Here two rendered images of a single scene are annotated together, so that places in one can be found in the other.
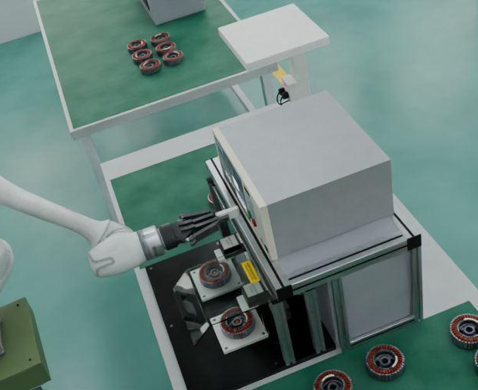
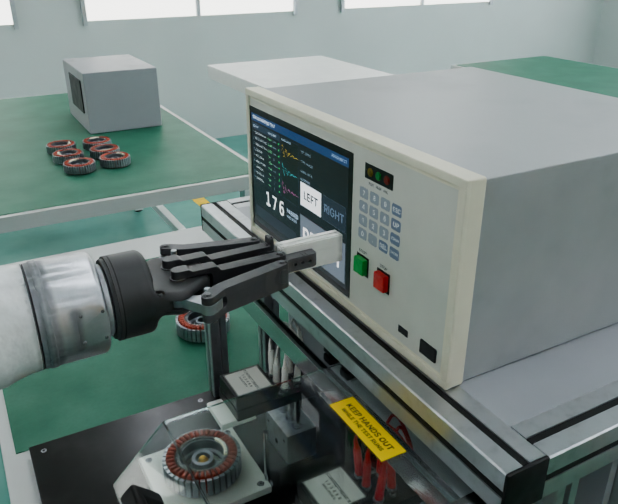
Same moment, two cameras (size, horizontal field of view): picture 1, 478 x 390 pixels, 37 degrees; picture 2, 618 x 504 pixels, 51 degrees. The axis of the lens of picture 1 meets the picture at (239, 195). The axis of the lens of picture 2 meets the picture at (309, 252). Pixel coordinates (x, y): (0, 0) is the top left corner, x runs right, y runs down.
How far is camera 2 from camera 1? 1.47 m
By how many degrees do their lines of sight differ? 21
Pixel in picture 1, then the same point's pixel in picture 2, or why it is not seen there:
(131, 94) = (43, 193)
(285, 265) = (494, 401)
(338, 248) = not seen: outside the picture
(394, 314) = not seen: outside the picture
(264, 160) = (410, 121)
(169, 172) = not seen: hidden behind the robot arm
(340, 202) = not seen: outside the picture
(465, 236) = not seen: hidden behind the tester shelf
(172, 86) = (111, 187)
